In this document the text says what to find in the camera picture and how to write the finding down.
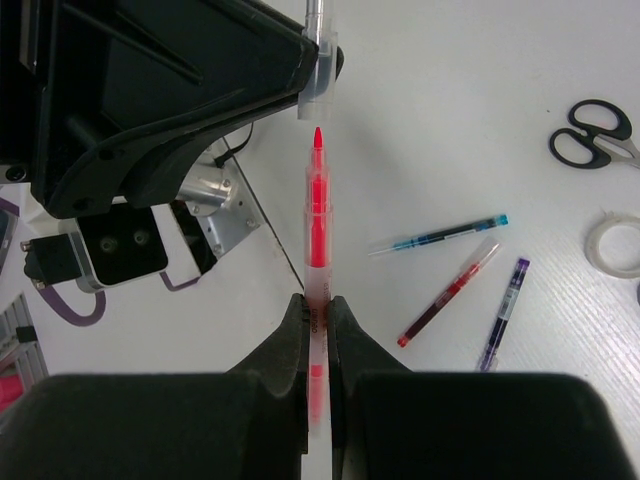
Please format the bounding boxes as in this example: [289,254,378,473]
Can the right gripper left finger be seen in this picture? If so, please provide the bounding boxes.
[1,294,309,479]

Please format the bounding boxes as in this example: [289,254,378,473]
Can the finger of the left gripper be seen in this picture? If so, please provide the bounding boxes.
[124,47,346,209]

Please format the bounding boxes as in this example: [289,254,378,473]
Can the clear tape roll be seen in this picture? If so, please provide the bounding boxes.
[584,213,639,280]

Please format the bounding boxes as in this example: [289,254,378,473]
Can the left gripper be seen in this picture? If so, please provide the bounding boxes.
[1,1,318,218]

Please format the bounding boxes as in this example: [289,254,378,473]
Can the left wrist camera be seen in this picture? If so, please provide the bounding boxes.
[21,198,217,293]

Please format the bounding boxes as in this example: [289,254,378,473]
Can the red clear pen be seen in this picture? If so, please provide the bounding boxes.
[397,237,501,348]

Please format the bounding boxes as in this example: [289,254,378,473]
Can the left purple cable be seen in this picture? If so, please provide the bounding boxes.
[0,197,201,329]

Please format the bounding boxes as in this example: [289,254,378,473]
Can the small black scissors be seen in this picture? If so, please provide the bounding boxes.
[548,99,639,170]

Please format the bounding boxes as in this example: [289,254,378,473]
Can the teal capped pen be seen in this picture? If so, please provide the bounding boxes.
[368,214,509,257]

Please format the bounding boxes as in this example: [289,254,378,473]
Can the pink highlighter pen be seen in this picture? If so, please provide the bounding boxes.
[304,128,333,436]

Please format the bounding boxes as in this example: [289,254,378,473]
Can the purple capped pen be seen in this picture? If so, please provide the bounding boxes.
[478,258,530,372]

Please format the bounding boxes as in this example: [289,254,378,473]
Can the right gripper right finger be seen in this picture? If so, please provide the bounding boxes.
[328,297,636,479]

